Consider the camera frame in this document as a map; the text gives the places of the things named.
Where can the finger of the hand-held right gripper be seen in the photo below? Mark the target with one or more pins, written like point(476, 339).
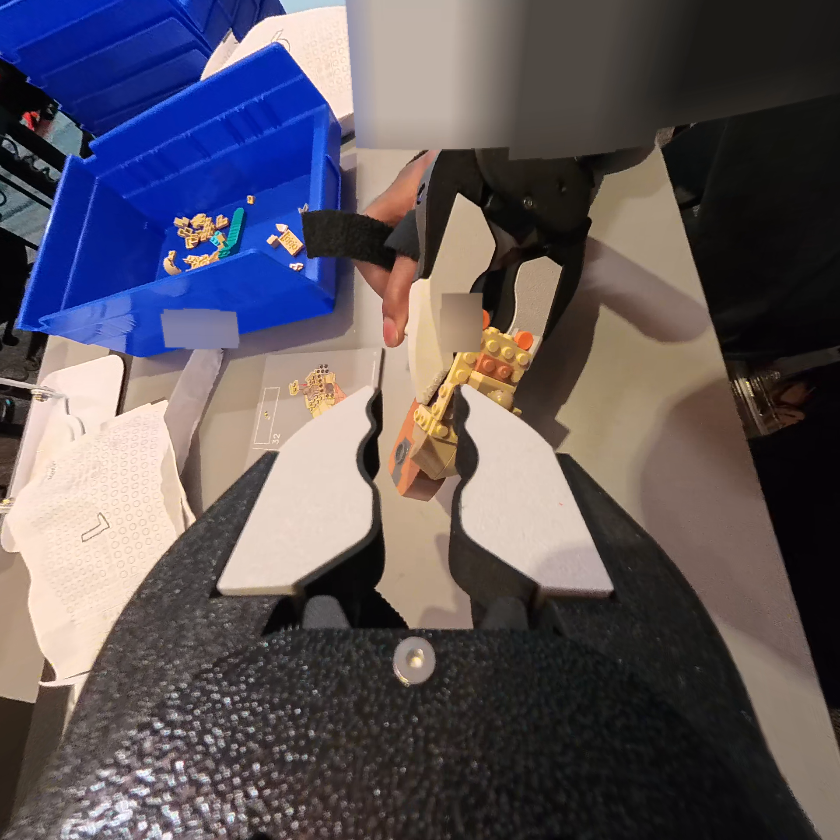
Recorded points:
point(538, 295)
point(459, 249)

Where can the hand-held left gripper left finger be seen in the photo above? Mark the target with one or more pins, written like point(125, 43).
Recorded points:
point(308, 512)

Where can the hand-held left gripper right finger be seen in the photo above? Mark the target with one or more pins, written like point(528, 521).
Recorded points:
point(531, 518)

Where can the tan brick vehicle model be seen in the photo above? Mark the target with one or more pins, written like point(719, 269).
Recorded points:
point(453, 407)

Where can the grey desk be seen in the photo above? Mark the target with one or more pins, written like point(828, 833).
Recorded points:
point(656, 426)

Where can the person's right hand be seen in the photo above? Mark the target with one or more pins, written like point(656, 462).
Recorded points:
point(397, 302)

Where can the grey instruction booklet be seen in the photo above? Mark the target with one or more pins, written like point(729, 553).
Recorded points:
point(308, 387)

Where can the green brick plate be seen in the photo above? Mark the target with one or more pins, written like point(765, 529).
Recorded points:
point(234, 229)

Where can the shiny clear pouch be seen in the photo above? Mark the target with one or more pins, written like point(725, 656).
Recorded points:
point(774, 397)

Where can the heap of tan bricks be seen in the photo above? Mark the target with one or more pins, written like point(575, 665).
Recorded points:
point(197, 236)

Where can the blue plastic bin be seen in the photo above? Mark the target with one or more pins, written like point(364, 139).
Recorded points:
point(131, 289)

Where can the stacked blue plastic bins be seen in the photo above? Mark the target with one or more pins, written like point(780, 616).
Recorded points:
point(118, 59)

